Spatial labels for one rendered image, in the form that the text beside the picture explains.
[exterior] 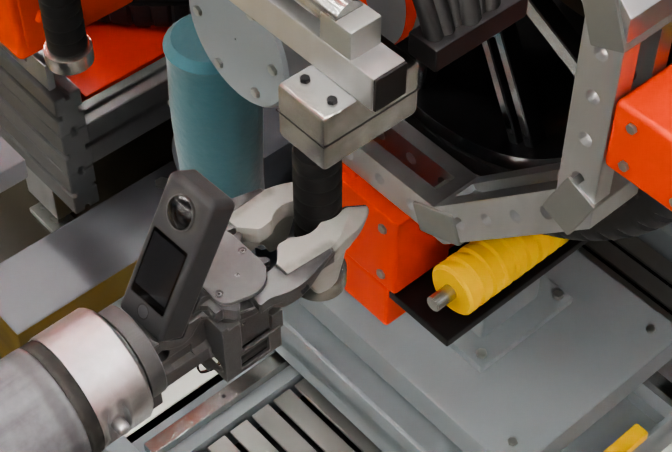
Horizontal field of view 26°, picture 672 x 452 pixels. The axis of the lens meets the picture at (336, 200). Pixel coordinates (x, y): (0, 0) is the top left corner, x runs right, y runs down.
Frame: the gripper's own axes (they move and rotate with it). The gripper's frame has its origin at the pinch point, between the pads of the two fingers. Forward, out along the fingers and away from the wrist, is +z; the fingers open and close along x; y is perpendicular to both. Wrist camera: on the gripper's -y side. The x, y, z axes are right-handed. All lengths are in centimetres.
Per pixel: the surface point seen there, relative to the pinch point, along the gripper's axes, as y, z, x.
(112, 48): 56, 29, -80
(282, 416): 82, 18, -31
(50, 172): 66, 13, -75
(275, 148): 43, 25, -40
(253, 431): 77, 12, -30
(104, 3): 28, 17, -60
